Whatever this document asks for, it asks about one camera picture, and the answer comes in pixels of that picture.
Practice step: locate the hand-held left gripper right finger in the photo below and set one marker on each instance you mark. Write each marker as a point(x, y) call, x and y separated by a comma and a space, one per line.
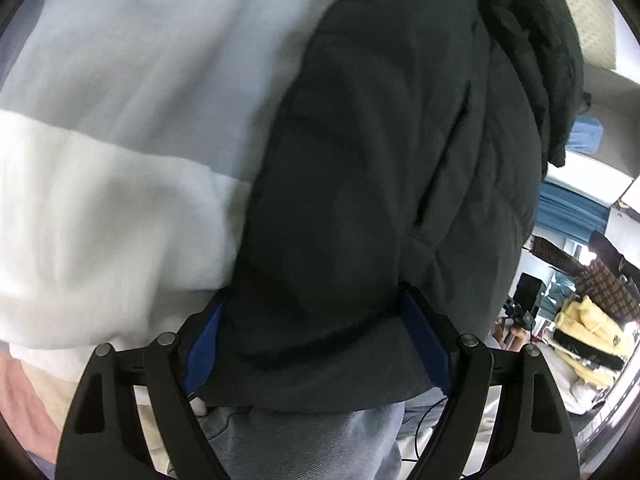
point(425, 345)

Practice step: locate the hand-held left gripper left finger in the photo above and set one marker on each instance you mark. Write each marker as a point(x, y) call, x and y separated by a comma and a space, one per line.
point(200, 355)

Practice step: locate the black puffer jacket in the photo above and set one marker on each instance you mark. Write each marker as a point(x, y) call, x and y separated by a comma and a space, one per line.
point(375, 185)

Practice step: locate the person's blue jeans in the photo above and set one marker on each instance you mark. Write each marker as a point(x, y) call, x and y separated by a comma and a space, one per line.
point(320, 440)

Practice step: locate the yellow fleece garment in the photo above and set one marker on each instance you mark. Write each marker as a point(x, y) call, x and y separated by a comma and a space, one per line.
point(590, 325)

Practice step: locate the brown patterned hanging garment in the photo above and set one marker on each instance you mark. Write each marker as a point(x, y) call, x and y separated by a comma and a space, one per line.
point(605, 280)

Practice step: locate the blue curtain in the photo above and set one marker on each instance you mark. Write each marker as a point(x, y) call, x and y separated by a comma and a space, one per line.
point(575, 210)

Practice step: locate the cream quilted headboard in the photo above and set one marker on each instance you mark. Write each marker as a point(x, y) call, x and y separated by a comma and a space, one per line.
point(600, 20)

